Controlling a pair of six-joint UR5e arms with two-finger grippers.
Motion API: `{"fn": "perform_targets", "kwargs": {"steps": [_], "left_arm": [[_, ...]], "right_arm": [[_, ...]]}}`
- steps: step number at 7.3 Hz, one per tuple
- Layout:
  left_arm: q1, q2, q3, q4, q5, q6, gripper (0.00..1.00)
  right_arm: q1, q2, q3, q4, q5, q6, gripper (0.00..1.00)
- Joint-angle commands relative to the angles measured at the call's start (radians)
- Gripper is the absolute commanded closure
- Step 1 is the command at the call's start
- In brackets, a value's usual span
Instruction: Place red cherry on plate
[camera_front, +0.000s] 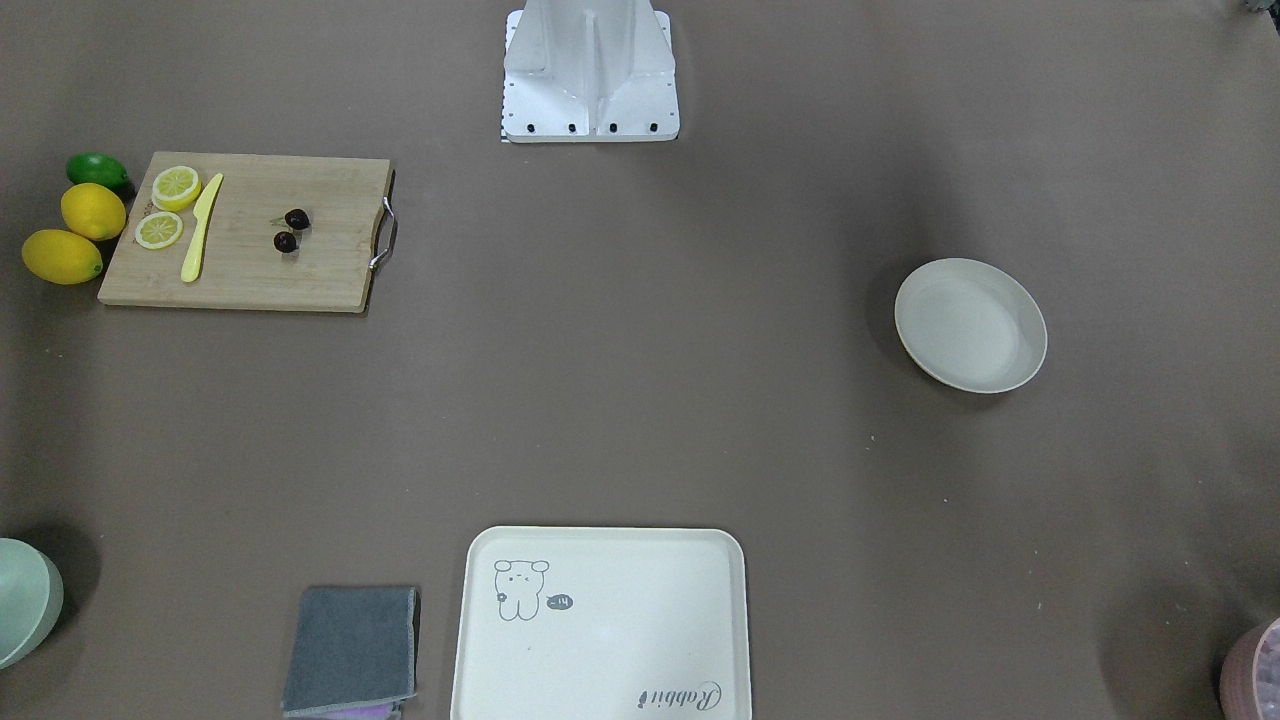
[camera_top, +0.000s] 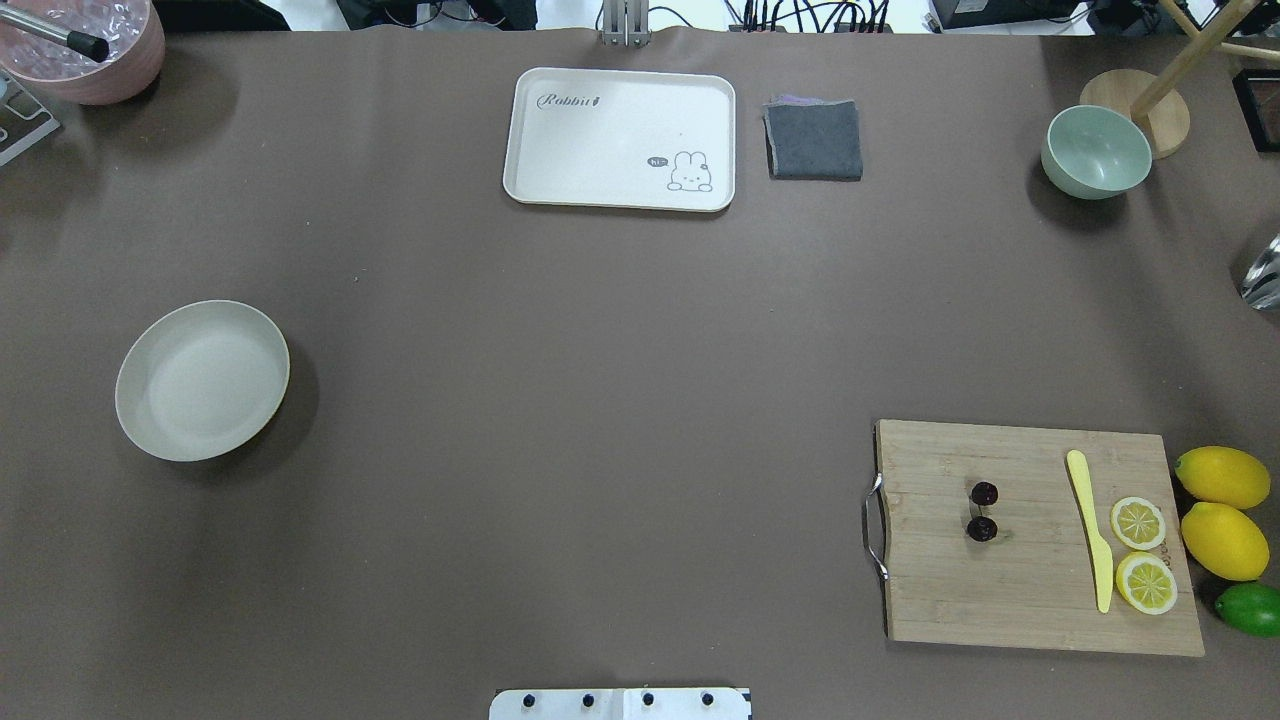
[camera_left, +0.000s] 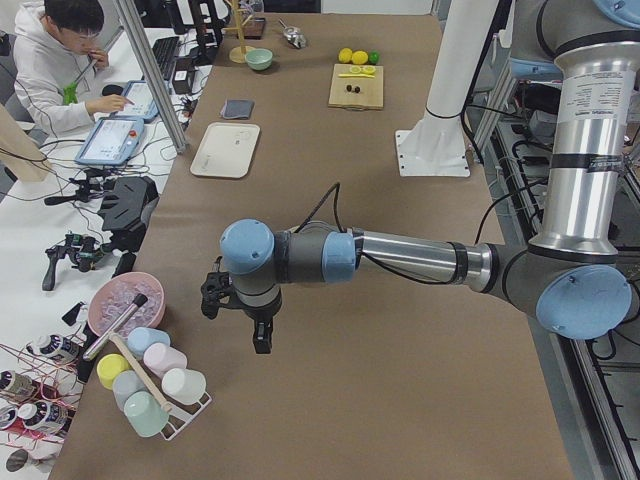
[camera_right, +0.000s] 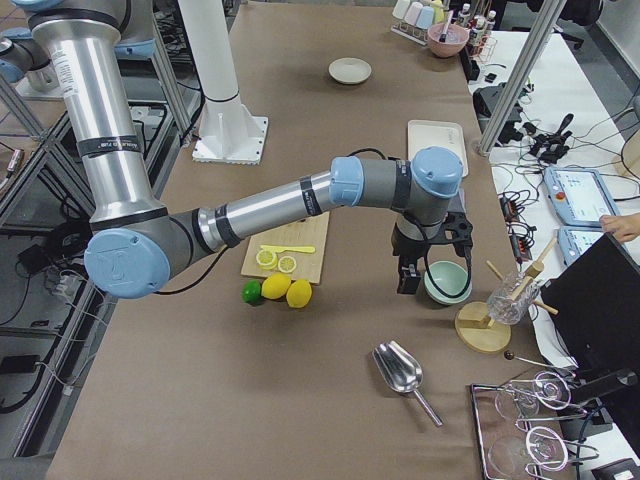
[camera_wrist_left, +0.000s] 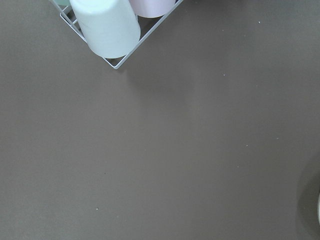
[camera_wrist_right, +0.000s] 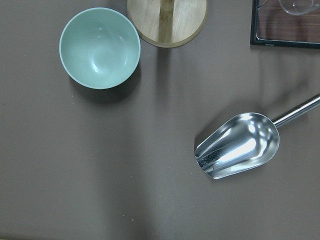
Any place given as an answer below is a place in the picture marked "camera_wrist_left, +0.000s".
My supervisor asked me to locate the white upturned cup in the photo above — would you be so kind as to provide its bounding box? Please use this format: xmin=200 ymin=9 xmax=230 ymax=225
xmin=70 ymin=0 xmax=141 ymax=59

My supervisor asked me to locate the pink upturned cup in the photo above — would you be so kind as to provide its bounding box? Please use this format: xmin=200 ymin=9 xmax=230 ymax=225
xmin=129 ymin=0 xmax=176 ymax=18

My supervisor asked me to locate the mint green upturned cup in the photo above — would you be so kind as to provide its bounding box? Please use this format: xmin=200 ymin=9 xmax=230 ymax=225
xmin=54 ymin=0 xmax=70 ymax=6

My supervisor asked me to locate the white wire cup rack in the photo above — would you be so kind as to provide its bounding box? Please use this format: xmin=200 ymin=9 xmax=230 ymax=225
xmin=49 ymin=0 xmax=183 ymax=70

